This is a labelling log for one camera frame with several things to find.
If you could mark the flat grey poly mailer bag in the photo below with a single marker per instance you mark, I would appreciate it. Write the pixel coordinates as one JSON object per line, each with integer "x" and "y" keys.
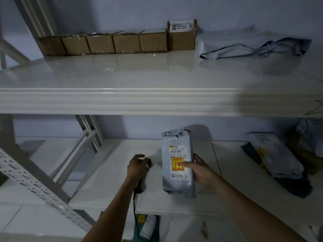
{"x": 227, "y": 40}

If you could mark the green parcel with white label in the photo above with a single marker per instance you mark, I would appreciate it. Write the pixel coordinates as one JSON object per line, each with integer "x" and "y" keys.
{"x": 147, "y": 226}

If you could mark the person's right forearm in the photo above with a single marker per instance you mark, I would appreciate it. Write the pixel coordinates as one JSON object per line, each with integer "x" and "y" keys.
{"x": 252, "y": 214}

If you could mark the tall labelled cardboard box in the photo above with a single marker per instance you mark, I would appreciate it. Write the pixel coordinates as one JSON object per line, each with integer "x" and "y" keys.
{"x": 182, "y": 37}

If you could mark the person's right thumb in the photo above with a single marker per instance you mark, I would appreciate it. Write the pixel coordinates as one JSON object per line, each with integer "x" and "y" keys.
{"x": 188, "y": 165}

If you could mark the person's left hand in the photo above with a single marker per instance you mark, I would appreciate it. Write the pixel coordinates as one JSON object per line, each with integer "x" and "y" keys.
{"x": 135, "y": 168}

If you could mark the small brown cardboard box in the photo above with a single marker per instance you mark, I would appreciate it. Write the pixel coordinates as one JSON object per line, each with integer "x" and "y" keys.
{"x": 51, "y": 45}
{"x": 76, "y": 45}
{"x": 127, "y": 43}
{"x": 101, "y": 44}
{"x": 154, "y": 42}

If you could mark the person's left forearm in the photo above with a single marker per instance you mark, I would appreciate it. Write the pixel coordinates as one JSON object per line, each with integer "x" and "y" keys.
{"x": 113, "y": 211}

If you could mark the person's right hand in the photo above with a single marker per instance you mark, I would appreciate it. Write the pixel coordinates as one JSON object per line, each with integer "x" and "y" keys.
{"x": 203, "y": 173}

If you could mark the black barcode scanner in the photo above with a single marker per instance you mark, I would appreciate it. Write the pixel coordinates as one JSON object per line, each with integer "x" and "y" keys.
{"x": 141, "y": 182}

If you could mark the dark green parcel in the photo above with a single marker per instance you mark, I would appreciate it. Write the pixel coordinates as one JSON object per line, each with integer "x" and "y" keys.
{"x": 297, "y": 186}

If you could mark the crumpled grey plastic bag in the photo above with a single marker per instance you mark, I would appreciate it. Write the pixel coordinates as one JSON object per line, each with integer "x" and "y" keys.
{"x": 311, "y": 133}

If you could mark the person's left fingers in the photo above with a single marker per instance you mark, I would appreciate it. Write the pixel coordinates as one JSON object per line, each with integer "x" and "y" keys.
{"x": 143, "y": 160}

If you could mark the grey parcel with orange sticker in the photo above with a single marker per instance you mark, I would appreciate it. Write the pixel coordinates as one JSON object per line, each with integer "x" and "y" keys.
{"x": 176, "y": 148}

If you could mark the grey mailer with yellow label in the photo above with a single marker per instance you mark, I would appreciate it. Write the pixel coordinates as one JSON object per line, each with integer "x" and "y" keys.
{"x": 280, "y": 156}

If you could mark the white metal shelf rack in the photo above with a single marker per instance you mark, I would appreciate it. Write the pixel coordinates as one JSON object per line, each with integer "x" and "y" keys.
{"x": 151, "y": 100}

